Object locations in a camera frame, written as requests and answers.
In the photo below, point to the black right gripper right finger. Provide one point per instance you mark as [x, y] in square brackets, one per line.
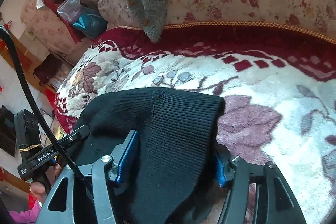
[234, 174]

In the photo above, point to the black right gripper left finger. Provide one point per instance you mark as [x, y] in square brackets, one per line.
[111, 172]

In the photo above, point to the white red floral plush blanket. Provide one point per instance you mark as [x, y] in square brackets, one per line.
[278, 84]

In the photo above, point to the teal plastic bag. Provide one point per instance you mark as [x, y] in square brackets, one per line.
[90, 23]

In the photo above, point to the black knit pants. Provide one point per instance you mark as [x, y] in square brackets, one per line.
[174, 169]

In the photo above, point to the operator left hand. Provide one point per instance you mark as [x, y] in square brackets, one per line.
[38, 189]

